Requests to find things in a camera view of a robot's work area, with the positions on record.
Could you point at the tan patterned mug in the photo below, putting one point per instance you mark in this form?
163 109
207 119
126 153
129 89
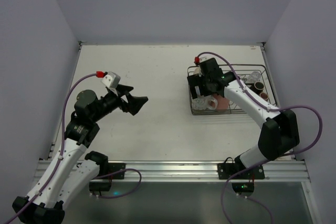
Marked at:
264 96

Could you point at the left controller box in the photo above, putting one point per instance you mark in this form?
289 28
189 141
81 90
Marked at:
99 187

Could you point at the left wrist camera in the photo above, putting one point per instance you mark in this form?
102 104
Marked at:
111 80

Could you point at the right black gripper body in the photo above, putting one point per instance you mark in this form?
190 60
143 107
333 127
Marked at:
197 85

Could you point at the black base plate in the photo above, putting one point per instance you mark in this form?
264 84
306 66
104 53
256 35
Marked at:
116 170
226 170

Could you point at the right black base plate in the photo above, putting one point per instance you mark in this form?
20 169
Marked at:
226 170

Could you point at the white floral mug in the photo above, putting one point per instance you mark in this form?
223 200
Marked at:
205 103

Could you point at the clear glass cup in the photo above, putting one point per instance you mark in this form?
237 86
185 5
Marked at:
255 76

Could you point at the wire dish rack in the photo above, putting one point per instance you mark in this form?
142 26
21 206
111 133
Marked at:
242 95

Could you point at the aluminium mounting rail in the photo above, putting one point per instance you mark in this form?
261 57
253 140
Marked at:
213 171

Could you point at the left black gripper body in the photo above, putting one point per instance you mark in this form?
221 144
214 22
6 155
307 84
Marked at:
124 98

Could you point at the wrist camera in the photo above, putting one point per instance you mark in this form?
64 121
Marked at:
200 59
111 80

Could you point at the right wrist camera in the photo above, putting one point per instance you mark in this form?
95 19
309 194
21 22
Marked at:
200 59

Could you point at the controller box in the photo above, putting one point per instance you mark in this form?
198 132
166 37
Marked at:
99 187
243 189

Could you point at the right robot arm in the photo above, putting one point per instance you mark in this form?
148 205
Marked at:
279 130

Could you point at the dark brown mug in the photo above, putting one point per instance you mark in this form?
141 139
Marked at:
258 86

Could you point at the beige patterned mug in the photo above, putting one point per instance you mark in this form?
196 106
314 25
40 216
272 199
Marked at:
197 71

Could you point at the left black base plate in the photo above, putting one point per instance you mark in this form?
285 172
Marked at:
116 170

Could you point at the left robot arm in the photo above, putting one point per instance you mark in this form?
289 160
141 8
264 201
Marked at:
73 168

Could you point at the pink plastic cup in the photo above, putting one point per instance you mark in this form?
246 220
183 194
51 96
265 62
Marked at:
222 103

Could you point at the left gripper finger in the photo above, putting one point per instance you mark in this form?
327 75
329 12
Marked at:
136 103
124 90

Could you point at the right controller box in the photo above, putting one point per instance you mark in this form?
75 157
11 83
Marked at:
243 189

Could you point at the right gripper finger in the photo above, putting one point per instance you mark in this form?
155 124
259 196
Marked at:
195 80
198 91

